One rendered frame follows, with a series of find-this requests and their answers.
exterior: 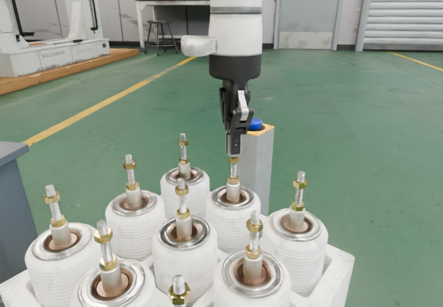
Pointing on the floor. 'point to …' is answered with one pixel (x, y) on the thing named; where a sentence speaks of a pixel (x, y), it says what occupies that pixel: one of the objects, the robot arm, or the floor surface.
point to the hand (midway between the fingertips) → (233, 143)
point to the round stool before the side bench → (162, 35)
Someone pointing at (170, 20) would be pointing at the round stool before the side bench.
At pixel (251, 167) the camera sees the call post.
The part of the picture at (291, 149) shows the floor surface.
